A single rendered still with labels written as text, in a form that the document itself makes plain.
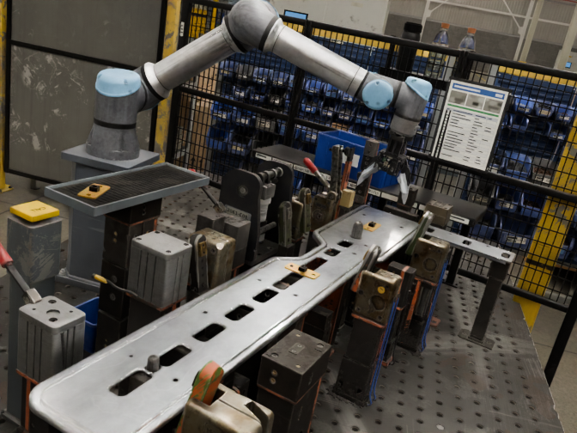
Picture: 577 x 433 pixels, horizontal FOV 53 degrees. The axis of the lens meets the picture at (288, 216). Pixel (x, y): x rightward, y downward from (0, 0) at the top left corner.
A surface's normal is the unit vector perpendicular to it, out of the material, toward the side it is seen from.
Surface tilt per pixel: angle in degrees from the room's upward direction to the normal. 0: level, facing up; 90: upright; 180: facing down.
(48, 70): 88
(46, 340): 90
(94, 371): 0
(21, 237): 90
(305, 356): 0
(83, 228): 90
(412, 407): 0
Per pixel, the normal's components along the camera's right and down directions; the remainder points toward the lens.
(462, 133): -0.48, 0.22
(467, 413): 0.18, -0.93
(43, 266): 0.86, 0.31
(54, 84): -0.23, 0.27
